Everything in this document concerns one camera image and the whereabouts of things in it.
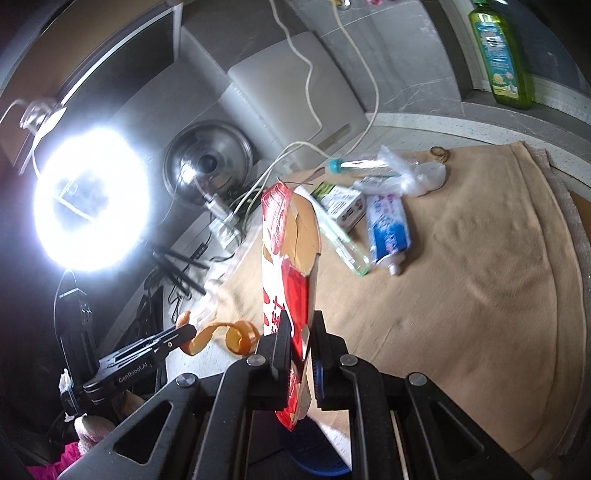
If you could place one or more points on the orange peel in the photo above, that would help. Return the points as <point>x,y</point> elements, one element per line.
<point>240,337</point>

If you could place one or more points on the person's left forearm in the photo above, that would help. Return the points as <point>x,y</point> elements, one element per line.
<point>69,454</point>

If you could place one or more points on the black tripod legs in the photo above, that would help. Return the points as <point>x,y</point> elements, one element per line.
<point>180,272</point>

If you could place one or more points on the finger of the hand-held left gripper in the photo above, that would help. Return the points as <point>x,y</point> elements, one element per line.
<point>175,339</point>

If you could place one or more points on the brown cardboard sheet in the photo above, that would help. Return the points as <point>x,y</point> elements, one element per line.
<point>581,205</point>

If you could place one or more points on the white grey appliance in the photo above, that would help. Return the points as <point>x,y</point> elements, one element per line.
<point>277,92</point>

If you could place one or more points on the blue bin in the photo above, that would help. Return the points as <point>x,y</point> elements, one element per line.
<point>314,454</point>

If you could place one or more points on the small brown roll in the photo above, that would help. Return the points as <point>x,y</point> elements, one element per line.
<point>433,151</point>

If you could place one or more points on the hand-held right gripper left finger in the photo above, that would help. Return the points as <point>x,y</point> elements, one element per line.
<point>277,355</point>

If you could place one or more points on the green detergent bottle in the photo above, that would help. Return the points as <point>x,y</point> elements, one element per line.
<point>498,69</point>

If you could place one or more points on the blue white toothpaste tube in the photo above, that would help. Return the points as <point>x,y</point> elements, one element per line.
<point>388,230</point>

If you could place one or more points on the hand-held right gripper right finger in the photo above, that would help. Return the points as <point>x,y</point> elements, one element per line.
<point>317,378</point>

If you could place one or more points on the grey cloth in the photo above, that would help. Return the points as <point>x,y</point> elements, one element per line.
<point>561,184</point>

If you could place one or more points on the small green white box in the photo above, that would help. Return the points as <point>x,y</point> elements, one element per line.
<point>341,203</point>

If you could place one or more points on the clear plastic toothbrush package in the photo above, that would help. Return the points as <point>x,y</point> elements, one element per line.
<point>355,258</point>

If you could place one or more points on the black light stand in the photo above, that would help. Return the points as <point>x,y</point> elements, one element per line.
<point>78,323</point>

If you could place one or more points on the red paper carton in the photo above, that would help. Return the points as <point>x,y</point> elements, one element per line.
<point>286,286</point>

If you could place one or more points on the beige cloth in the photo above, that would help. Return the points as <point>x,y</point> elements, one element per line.
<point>485,277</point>

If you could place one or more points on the stainless steel pot lid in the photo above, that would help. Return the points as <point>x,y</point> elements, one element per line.
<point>226,143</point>

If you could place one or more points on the person's left hand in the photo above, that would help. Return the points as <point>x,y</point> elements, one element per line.
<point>125,402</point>

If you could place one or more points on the clear plastic bag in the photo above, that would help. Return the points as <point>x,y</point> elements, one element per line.
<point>429,177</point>

